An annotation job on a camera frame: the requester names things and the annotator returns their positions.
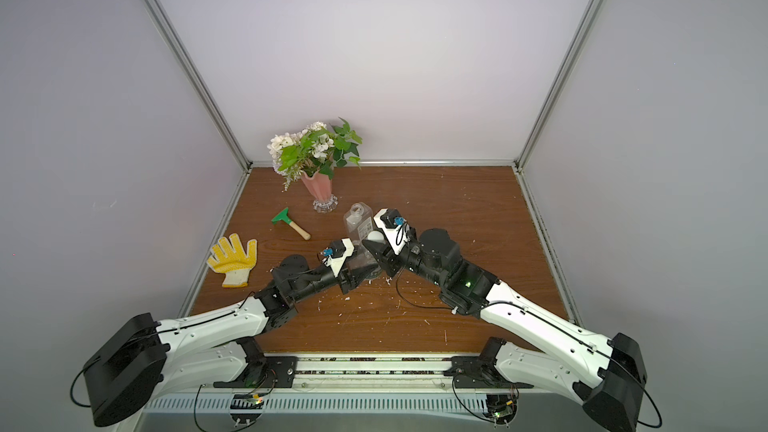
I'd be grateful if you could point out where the white cap small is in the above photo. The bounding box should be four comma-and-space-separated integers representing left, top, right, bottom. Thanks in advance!
367, 231, 385, 243

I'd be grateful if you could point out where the round clear bottle front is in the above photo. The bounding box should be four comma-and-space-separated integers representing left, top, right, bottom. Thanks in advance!
347, 243, 379, 269

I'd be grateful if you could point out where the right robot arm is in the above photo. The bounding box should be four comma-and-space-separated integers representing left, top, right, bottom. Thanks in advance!
362, 228, 651, 431

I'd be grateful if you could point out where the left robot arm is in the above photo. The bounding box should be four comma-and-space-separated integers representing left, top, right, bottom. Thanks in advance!
82, 255, 380, 427

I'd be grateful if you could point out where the square clear bottle with label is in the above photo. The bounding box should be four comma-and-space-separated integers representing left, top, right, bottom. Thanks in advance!
344, 202, 374, 243

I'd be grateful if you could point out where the pink vase with flowers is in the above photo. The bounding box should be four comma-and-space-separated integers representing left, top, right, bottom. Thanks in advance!
267, 118, 363, 213

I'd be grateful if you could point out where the yellow work glove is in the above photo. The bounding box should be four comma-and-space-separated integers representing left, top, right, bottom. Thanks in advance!
206, 233, 258, 289

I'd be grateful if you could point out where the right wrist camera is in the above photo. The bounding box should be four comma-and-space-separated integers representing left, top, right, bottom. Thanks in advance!
374, 208, 410, 255

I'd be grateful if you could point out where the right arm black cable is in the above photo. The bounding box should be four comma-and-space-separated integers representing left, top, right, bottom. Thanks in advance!
394, 275, 454, 311

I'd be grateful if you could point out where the green scraper wooden handle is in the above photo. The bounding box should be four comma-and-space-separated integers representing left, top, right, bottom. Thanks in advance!
271, 207, 312, 241

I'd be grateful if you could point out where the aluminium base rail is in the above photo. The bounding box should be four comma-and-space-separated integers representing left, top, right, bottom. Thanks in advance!
144, 354, 568, 426

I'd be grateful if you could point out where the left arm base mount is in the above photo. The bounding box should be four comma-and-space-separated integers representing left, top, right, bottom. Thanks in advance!
213, 355, 298, 389

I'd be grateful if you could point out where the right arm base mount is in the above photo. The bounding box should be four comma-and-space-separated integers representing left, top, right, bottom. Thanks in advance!
443, 356, 533, 390

